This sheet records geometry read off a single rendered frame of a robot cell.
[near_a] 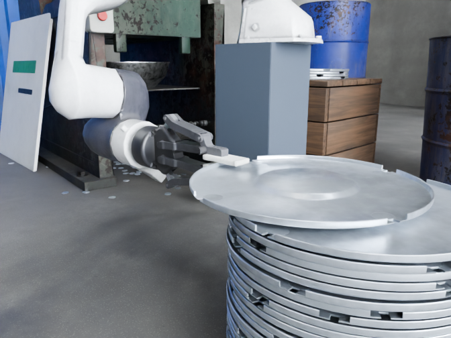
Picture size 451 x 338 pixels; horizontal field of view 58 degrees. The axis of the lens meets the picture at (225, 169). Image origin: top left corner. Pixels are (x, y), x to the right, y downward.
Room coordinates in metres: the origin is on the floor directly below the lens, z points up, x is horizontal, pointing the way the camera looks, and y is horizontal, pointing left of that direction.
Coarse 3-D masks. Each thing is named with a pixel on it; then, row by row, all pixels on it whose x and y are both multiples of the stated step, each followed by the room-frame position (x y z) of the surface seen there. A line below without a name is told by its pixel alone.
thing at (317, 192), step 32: (256, 160) 0.62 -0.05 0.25; (288, 160) 0.62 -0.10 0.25; (320, 160) 0.62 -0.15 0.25; (352, 160) 0.60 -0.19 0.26; (192, 192) 0.45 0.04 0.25; (224, 192) 0.46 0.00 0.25; (256, 192) 0.46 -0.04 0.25; (288, 192) 0.44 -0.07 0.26; (320, 192) 0.44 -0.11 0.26; (352, 192) 0.45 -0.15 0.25; (384, 192) 0.46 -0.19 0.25; (416, 192) 0.46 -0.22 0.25; (288, 224) 0.36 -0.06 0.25; (320, 224) 0.35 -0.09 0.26; (352, 224) 0.35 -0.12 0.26; (384, 224) 0.36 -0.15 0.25
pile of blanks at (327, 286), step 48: (240, 240) 0.39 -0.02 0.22; (240, 288) 0.38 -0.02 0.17; (288, 288) 0.33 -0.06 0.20; (336, 288) 0.31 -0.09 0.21; (384, 288) 0.30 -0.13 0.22; (432, 288) 0.30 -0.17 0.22; (240, 336) 0.38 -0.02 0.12; (288, 336) 0.33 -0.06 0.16; (336, 336) 0.31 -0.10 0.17; (384, 336) 0.30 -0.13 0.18; (432, 336) 0.31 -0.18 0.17
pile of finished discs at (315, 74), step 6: (312, 72) 1.43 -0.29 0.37; (318, 72) 1.43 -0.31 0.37; (324, 72) 1.43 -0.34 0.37; (330, 72) 1.44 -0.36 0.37; (336, 72) 1.45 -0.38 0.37; (342, 72) 1.60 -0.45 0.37; (312, 78) 1.43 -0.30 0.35; (318, 78) 1.43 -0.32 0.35; (324, 78) 1.43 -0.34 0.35; (330, 78) 1.44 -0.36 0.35; (336, 78) 1.45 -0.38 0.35; (342, 78) 1.47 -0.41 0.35
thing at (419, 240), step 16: (448, 192) 0.48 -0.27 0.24; (432, 208) 0.43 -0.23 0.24; (448, 208) 0.43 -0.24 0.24; (256, 224) 0.38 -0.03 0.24; (272, 224) 0.38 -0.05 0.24; (400, 224) 0.38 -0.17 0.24; (416, 224) 0.38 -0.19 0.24; (432, 224) 0.38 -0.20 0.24; (448, 224) 0.38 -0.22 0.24; (288, 240) 0.33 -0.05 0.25; (304, 240) 0.34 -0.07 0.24; (320, 240) 0.34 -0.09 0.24; (336, 240) 0.34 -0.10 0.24; (352, 240) 0.34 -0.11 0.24; (368, 240) 0.34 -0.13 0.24; (384, 240) 0.34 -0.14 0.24; (400, 240) 0.34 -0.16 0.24; (416, 240) 0.34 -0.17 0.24; (432, 240) 0.34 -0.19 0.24; (448, 240) 0.34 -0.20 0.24; (336, 256) 0.31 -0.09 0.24; (352, 256) 0.31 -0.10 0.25; (368, 256) 0.30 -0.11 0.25; (384, 256) 0.30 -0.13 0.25; (400, 256) 0.30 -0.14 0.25; (416, 256) 0.30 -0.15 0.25; (432, 256) 0.30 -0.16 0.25; (448, 256) 0.30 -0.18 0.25
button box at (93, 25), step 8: (88, 16) 1.28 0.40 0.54; (96, 16) 1.29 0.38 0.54; (112, 16) 1.32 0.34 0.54; (88, 24) 1.29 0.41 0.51; (96, 24) 1.29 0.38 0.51; (104, 24) 1.30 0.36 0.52; (112, 24) 1.32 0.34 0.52; (88, 32) 1.31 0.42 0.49; (96, 32) 1.29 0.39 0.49; (104, 32) 1.30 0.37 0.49
